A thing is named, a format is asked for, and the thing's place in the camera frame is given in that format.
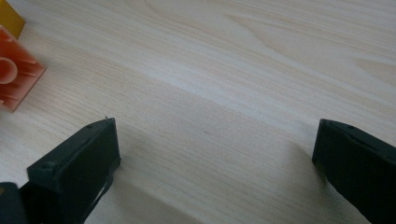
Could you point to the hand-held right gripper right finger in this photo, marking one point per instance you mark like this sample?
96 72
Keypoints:
361 168

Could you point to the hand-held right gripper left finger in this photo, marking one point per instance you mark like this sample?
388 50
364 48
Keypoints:
77 168

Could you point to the salmon pink toy brick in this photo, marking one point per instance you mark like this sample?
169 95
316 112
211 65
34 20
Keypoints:
21 84

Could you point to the yellow-orange toy brick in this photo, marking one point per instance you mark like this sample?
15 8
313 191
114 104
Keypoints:
9 18

